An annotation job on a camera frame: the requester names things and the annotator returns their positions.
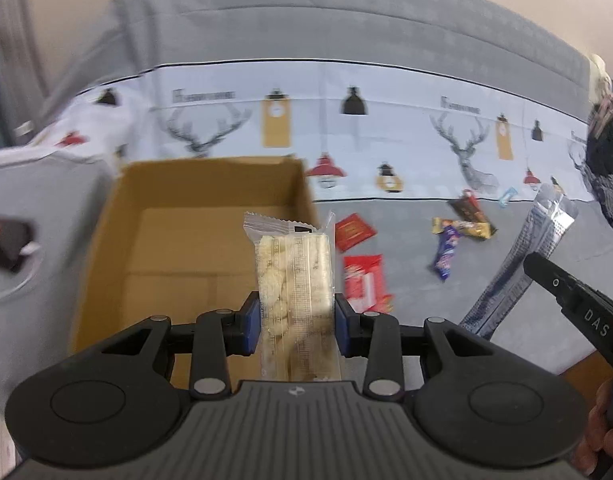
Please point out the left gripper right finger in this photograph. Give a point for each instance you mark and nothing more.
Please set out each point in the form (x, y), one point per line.
(376, 337)

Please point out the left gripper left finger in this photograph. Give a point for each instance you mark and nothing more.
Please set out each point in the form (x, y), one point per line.
(219, 334)

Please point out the red white snack packet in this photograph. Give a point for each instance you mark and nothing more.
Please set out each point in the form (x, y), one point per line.
(365, 284)

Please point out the purple chocolate bar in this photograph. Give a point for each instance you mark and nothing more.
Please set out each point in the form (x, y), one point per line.
(448, 241)

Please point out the clear rice cracker packet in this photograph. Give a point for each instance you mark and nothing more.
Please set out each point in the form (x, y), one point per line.
(295, 273)

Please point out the small red square packet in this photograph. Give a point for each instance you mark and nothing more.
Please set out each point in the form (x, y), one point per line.
(351, 231)

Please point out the silver foil snack packet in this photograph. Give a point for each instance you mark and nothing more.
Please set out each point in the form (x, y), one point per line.
(550, 217)

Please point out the yellow snack bar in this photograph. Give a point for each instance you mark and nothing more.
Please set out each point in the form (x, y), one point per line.
(480, 230)

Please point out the dark brown chocolate bar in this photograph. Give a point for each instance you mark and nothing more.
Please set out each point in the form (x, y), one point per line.
(469, 209)

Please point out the small light blue packet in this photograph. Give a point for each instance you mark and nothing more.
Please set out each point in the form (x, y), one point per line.
(507, 196)

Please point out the right hand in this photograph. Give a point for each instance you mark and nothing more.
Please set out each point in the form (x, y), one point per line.
(598, 437)

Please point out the brown cardboard box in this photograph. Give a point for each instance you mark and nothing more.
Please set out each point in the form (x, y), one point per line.
(171, 239)

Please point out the dark clothing pile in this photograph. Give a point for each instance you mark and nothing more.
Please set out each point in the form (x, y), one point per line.
(599, 157)

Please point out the grey patterned sofa cover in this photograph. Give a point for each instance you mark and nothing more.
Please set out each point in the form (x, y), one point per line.
(394, 107)

